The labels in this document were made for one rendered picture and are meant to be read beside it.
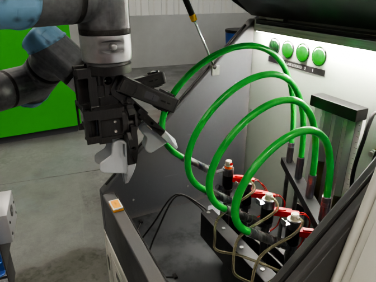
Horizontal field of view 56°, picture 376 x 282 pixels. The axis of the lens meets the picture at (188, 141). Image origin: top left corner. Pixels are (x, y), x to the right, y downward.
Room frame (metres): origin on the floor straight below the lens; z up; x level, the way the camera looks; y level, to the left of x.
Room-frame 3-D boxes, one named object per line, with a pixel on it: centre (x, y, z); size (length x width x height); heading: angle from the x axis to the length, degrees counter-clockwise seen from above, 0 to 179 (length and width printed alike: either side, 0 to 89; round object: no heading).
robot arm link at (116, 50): (0.54, 0.12, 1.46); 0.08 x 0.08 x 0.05
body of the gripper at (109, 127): (0.54, 0.13, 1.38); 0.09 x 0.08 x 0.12; 117
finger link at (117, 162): (0.53, 0.12, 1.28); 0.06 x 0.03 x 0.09; 117
